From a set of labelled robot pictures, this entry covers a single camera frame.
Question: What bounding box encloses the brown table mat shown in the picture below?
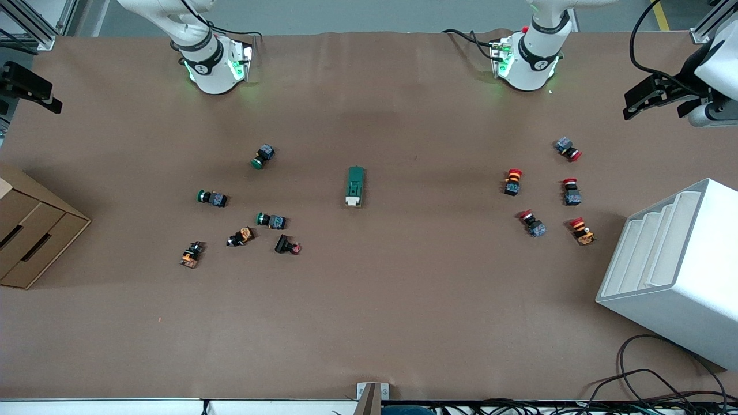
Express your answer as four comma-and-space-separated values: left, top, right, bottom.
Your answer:
0, 29, 738, 402

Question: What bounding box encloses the black cable bundle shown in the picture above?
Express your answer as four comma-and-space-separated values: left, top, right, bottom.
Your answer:
435, 369, 738, 415

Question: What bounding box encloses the metal bracket with cardboard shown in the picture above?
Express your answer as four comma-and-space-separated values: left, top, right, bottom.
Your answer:
356, 382, 390, 415

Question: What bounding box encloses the brown cardboard box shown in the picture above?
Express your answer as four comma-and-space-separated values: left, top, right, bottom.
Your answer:
0, 163, 92, 290

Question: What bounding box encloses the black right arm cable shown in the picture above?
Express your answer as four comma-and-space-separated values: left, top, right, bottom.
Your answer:
180, 0, 264, 39

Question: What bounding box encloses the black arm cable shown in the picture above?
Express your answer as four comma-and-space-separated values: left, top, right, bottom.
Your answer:
180, 0, 264, 39
628, 0, 702, 96

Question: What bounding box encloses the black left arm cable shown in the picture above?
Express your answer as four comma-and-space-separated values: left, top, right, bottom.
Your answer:
628, 0, 702, 96

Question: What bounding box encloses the white slotted bin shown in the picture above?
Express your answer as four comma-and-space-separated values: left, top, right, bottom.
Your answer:
596, 178, 738, 371

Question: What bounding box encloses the black looped cable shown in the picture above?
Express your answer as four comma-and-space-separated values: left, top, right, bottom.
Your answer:
617, 334, 728, 399

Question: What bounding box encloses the aluminium frame profile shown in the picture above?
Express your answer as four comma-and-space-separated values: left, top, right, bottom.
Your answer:
0, 0, 80, 51
691, 0, 738, 44

